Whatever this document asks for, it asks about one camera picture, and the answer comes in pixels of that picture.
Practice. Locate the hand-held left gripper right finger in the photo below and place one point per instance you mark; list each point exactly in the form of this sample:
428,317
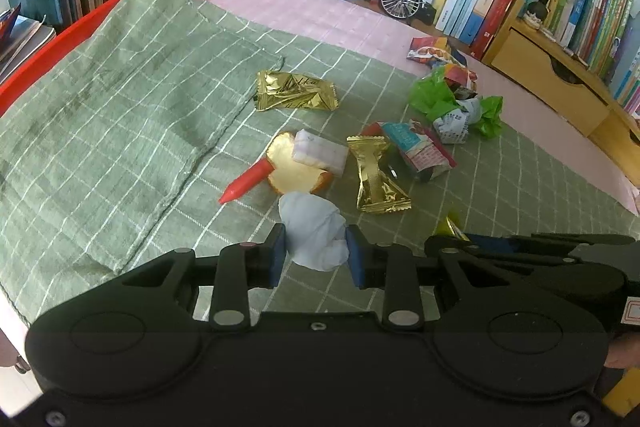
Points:
356,257

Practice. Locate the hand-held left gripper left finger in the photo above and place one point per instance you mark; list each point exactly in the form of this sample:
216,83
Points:
277,257

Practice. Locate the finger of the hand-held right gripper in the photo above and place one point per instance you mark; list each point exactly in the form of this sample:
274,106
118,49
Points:
540,253
492,243

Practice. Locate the yellow plastic wrapper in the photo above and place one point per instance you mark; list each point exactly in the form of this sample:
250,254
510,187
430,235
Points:
447,227

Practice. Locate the white tissue paper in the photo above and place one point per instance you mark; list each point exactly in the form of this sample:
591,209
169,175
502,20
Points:
315,227

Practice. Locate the pink teal printed wrapper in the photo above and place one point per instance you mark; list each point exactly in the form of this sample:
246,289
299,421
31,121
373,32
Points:
420,152

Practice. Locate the green plastic wrapper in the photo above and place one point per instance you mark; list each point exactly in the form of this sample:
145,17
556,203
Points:
430,94

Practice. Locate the gold candy wrapper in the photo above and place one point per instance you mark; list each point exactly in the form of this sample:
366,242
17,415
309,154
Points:
295,92
377,187

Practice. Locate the person's right hand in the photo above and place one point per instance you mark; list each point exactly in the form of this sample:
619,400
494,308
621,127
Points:
625,352

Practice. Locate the small white pillow packet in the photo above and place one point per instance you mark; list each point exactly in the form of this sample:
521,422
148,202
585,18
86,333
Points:
320,152

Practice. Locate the crumpled white printed packet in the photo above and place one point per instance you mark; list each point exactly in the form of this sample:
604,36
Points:
452,124

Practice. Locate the red yellow snack wrapper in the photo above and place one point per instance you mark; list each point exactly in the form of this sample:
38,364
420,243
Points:
460,74

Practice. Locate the wooden drawer organizer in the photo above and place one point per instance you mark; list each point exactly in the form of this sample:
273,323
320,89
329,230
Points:
540,67

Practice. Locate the colourful snack wrapper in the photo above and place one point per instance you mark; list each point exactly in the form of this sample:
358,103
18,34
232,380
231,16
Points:
435,49

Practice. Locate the green checked cloth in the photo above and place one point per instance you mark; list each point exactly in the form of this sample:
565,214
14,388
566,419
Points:
125,117

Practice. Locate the small black figurine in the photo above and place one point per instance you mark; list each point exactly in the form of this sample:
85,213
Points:
537,12

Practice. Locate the pile of magazines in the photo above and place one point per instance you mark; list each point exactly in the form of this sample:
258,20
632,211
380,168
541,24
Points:
25,47

